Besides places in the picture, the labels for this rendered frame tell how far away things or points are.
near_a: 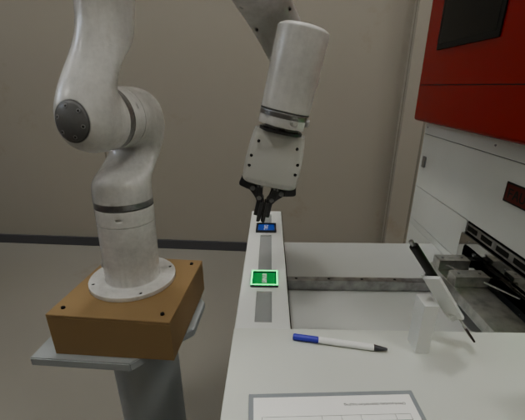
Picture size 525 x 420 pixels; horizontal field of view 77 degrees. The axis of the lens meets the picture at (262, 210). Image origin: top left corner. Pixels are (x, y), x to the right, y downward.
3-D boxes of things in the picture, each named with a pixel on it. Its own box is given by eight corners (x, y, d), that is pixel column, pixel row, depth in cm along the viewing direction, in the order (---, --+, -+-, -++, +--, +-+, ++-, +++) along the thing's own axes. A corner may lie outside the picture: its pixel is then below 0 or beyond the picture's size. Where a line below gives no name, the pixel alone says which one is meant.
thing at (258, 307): (280, 249, 110) (281, 211, 105) (288, 393, 59) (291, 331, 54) (252, 249, 110) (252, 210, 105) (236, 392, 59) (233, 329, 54)
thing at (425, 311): (442, 337, 52) (460, 263, 47) (455, 357, 48) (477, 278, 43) (403, 337, 52) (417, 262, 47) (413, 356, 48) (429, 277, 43)
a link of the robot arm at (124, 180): (79, 209, 67) (57, 83, 59) (135, 186, 84) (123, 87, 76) (131, 215, 64) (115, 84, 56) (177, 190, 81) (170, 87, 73)
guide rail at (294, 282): (467, 287, 89) (470, 278, 88) (472, 292, 87) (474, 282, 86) (284, 285, 90) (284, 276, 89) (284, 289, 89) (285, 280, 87)
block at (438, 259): (461, 263, 90) (463, 253, 89) (468, 270, 87) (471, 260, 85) (432, 263, 90) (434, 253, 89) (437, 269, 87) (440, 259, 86)
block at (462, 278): (478, 279, 82) (482, 269, 81) (487, 287, 79) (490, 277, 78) (447, 279, 82) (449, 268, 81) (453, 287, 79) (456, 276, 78)
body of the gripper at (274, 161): (308, 127, 60) (293, 184, 64) (254, 115, 60) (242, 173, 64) (313, 132, 53) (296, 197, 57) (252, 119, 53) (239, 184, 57)
